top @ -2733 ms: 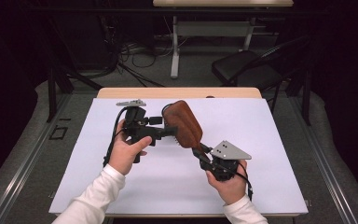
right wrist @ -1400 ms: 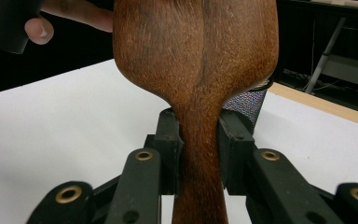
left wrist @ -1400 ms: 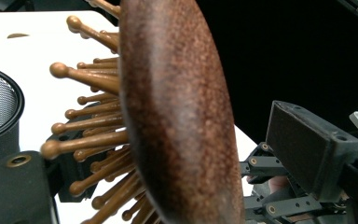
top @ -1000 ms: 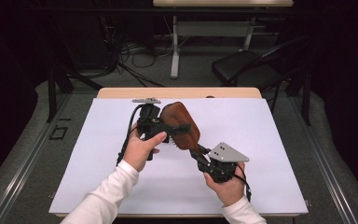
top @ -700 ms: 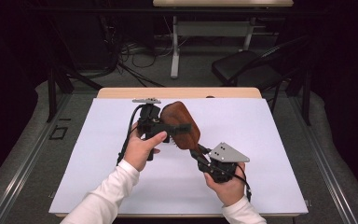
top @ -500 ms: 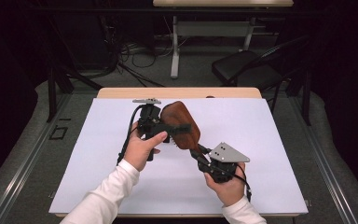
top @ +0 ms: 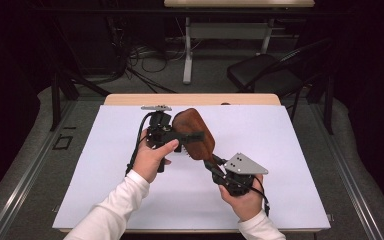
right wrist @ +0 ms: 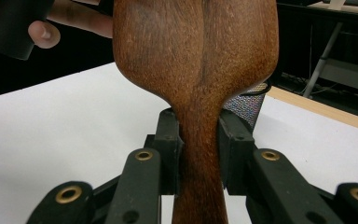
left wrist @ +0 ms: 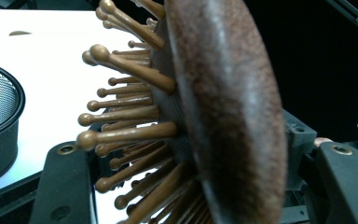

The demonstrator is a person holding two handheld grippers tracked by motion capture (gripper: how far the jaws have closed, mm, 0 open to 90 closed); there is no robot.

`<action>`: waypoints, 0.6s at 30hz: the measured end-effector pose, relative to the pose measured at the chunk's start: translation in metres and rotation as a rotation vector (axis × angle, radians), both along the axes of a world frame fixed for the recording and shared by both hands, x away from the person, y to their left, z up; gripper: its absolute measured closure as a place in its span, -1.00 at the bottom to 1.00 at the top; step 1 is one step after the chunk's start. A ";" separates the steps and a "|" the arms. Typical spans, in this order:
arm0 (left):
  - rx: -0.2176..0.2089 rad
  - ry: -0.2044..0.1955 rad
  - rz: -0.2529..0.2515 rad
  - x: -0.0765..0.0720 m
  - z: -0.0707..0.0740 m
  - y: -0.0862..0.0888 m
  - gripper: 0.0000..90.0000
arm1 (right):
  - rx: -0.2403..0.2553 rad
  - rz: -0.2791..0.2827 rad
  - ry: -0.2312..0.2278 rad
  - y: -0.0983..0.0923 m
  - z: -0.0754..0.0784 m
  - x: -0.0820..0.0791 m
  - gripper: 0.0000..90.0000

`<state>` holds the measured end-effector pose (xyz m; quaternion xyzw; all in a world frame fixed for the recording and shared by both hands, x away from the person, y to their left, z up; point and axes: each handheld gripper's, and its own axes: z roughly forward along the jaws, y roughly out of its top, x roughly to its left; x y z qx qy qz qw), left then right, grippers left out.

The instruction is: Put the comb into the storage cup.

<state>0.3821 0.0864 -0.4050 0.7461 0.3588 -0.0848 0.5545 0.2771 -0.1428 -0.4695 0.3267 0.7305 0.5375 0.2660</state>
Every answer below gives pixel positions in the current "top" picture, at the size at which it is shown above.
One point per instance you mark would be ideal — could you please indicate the wooden table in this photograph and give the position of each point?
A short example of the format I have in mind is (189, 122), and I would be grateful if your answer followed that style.
(213, 99)

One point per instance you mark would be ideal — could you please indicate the black horizontal metal bar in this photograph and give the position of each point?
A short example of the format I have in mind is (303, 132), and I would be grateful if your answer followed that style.
(113, 12)

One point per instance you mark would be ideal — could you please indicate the brown wooden hairbrush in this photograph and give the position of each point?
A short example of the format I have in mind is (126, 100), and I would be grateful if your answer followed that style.
(193, 121)

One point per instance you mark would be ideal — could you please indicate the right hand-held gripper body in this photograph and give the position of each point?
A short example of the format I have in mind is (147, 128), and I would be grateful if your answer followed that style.
(243, 166)

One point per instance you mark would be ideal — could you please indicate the white-legged desk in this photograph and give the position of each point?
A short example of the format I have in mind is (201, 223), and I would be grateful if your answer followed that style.
(187, 66)

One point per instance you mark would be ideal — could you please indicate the black metal stand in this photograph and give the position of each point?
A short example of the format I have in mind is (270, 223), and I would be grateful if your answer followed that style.
(56, 103)
(329, 110)

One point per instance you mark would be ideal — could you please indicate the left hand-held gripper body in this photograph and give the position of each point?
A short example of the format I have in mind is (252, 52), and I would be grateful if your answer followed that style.
(160, 128)

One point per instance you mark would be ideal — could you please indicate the person's left hand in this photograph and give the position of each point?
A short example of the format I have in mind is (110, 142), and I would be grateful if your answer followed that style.
(150, 160)

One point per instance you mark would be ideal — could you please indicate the person's right hand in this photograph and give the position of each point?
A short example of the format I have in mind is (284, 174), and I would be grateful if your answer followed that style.
(246, 205)

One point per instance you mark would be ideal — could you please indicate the white board sheet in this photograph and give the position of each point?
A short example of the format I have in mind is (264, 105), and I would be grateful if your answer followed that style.
(280, 150)

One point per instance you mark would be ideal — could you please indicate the dark equipment cabinet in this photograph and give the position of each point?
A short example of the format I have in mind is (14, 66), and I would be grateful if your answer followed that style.
(90, 46)

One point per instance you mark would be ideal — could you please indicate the metal floor rail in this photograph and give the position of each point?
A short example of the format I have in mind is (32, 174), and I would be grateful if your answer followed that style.
(350, 181)
(23, 181)

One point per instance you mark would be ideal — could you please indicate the black folding chair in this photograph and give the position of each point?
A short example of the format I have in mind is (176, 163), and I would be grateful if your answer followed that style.
(263, 71)

